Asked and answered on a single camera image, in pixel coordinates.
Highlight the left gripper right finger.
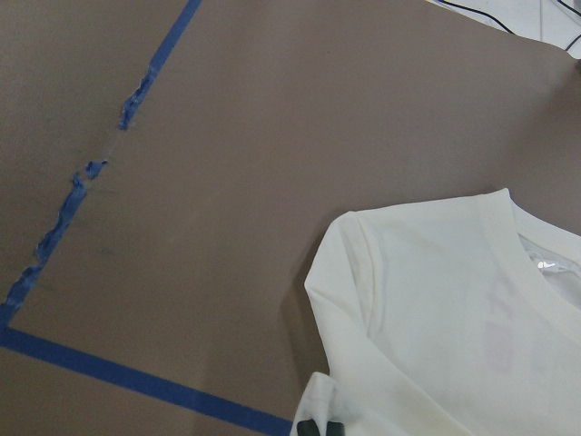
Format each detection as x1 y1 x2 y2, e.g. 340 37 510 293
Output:
326 421 346 436

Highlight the cream long-sleeve cat shirt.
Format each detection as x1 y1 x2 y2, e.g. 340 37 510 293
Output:
292 189 580 435

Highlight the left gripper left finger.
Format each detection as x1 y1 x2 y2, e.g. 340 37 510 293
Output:
296 421 320 436

